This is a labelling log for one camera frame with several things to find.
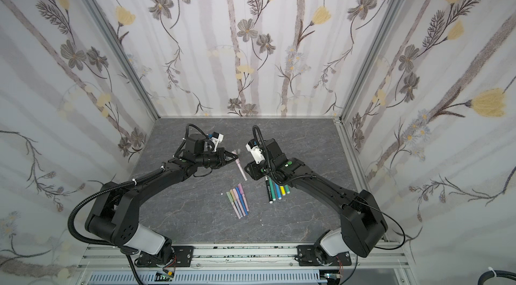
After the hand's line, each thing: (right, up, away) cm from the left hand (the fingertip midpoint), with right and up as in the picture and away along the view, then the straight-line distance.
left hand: (234, 152), depth 83 cm
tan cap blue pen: (0, -23, +4) cm, 23 cm away
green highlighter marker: (+16, -18, +8) cm, 25 cm away
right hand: (+5, -4, -3) cm, 7 cm away
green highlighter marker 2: (+23, -17, +8) cm, 30 cm away
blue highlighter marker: (+19, -18, +8) cm, 27 cm away
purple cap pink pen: (+2, -18, +8) cm, 19 cm away
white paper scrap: (-7, -20, +8) cm, 22 cm away
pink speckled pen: (+4, -10, -1) cm, 11 cm away
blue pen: (+1, -19, +8) cm, 20 cm away
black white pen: (+15, -19, +7) cm, 26 cm away
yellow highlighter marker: (+21, -18, +8) cm, 29 cm away
